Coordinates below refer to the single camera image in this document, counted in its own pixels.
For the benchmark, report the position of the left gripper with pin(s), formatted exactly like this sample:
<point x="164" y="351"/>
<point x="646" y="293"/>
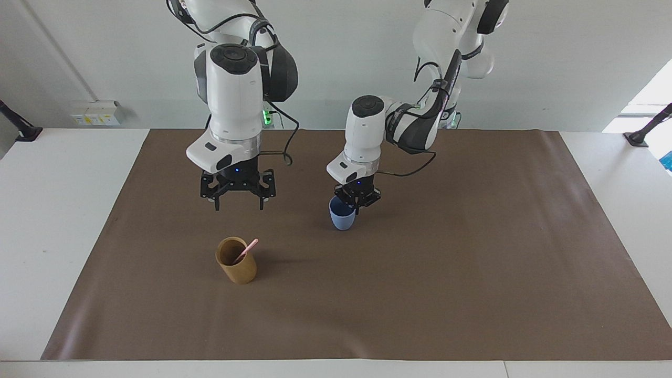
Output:
<point x="358" y="187"/>

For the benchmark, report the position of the brown bamboo cup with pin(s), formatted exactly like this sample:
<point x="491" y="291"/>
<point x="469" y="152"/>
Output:
<point x="237" y="270"/>

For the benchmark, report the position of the white wall conduit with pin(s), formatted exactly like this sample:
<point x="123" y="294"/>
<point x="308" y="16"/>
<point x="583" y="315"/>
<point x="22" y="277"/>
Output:
<point x="58" y="50"/>

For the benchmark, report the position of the blue object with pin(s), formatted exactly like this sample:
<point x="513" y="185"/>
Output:
<point x="667" y="161"/>

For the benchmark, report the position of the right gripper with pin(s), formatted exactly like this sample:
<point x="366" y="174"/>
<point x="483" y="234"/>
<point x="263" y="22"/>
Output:
<point x="239" y="177"/>

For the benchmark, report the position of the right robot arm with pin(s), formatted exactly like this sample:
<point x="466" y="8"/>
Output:
<point x="234" y="100"/>

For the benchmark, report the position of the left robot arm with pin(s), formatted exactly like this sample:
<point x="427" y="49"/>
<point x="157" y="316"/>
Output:
<point x="367" y="126"/>

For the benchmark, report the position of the black stand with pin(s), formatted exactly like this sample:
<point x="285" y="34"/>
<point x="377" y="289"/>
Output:
<point x="647" y="131"/>
<point x="20" y="128"/>

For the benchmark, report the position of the blue cup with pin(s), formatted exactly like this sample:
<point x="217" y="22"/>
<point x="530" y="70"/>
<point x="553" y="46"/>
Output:
<point x="341" y="218"/>

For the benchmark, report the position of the white wall socket box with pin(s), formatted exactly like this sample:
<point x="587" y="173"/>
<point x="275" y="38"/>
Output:
<point x="97" y="113"/>

